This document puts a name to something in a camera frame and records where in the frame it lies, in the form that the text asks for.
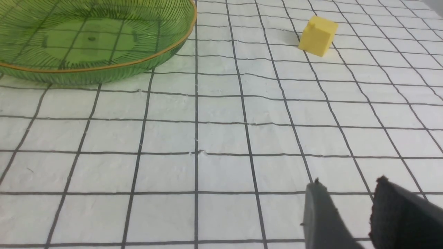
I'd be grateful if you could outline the white grid tablecloth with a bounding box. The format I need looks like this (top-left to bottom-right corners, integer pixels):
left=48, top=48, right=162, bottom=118
left=1, top=0, right=442, bottom=249

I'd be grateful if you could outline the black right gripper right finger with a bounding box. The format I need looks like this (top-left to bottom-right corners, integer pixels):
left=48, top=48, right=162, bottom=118
left=369, top=176, right=443, bottom=249

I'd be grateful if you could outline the yellow foam cube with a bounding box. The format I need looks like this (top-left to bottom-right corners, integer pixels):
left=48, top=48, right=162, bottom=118
left=298, top=16, right=338, bottom=57

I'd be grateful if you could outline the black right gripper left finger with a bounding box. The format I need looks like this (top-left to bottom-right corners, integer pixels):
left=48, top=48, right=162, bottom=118
left=300, top=178, right=363, bottom=249

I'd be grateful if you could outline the green glass plate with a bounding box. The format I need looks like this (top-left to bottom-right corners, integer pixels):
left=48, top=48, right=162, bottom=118
left=0, top=0, right=197, bottom=86

